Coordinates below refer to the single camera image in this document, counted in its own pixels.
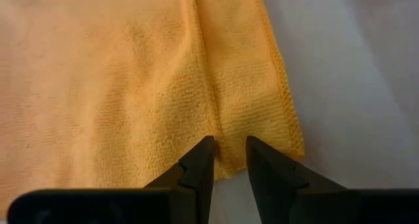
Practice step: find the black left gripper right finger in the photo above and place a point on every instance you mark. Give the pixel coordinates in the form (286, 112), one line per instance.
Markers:
(271, 184)

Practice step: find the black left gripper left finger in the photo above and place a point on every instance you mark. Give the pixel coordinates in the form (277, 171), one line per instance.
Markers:
(193, 184)

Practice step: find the orange microfiber towel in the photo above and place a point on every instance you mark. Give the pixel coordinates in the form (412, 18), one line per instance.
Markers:
(131, 86)

